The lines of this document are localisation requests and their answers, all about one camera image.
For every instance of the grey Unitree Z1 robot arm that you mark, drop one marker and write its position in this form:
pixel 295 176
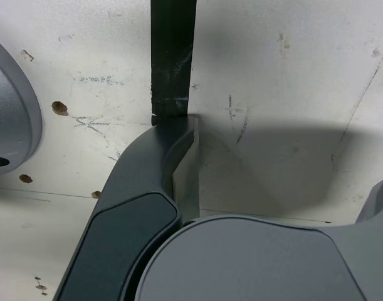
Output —
pixel 9 103

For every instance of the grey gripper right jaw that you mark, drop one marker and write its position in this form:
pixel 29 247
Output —
pixel 257 266

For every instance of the black tape strip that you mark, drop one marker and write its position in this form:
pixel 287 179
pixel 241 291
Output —
pixel 172 47

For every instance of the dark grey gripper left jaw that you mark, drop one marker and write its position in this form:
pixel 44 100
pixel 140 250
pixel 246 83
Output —
pixel 125 194

